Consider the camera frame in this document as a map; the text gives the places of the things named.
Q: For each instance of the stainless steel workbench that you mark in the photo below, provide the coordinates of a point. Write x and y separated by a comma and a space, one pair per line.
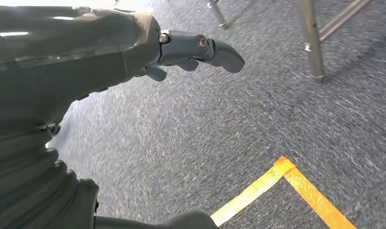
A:
313, 47

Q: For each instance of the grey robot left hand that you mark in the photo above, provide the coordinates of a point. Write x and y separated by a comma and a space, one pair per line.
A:
53, 63

